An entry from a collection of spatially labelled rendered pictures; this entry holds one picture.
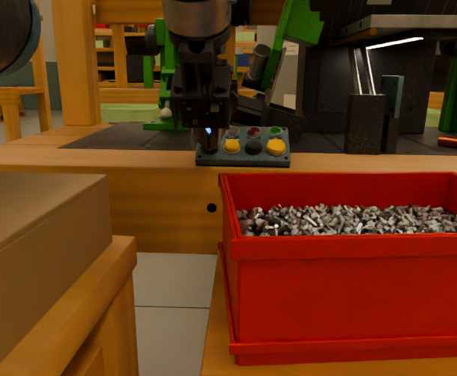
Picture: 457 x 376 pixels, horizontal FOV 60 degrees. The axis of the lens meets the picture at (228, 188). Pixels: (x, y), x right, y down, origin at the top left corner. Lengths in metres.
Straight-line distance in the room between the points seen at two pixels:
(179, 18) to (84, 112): 0.89
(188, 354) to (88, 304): 1.29
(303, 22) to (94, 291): 0.65
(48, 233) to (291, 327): 0.22
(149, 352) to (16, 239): 1.40
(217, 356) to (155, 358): 1.28
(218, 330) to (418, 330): 0.18
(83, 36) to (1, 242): 1.04
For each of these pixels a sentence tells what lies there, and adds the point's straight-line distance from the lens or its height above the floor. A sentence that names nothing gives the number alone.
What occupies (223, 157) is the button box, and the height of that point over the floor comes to 0.92.
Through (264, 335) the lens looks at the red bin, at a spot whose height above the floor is 0.83.
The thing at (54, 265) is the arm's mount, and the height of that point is 0.88.
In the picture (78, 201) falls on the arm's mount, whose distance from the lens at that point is 0.40.
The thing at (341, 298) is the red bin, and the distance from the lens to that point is 0.36.
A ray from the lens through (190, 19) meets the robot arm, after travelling 0.44.
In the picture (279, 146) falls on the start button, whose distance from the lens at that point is 0.63.
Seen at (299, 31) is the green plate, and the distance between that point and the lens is 0.86.
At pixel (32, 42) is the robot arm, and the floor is 1.07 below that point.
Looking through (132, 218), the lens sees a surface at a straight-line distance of 0.67.
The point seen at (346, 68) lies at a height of 1.06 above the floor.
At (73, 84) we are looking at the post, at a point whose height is 1.00.
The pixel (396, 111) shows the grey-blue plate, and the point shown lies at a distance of 0.80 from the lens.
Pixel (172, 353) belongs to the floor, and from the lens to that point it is 1.67.
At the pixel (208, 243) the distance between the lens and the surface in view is 0.67.
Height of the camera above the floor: 1.04
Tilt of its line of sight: 16 degrees down
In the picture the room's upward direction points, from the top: 1 degrees clockwise
